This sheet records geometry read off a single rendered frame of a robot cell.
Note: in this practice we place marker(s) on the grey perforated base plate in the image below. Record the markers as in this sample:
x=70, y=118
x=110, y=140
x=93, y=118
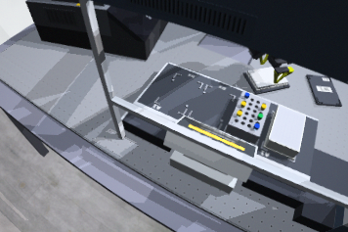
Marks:
x=64, y=83

